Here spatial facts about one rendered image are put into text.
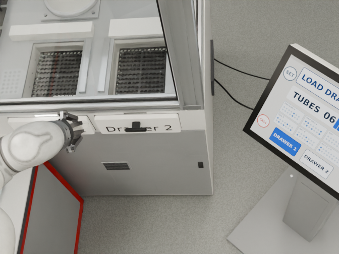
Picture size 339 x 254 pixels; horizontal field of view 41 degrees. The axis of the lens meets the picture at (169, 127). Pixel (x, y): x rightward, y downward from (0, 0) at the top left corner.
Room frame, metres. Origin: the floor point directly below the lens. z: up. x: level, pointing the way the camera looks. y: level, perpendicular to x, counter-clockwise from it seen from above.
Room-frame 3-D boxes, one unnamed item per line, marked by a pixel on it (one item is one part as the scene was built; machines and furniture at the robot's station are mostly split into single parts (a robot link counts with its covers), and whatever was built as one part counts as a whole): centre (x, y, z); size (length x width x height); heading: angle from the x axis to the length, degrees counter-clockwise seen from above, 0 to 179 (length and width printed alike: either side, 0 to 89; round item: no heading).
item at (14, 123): (0.87, 0.41, 0.87); 0.29 x 0.02 x 0.11; 75
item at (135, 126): (0.76, 0.11, 0.91); 0.07 x 0.04 x 0.01; 75
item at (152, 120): (0.79, 0.10, 0.87); 0.29 x 0.02 x 0.11; 75
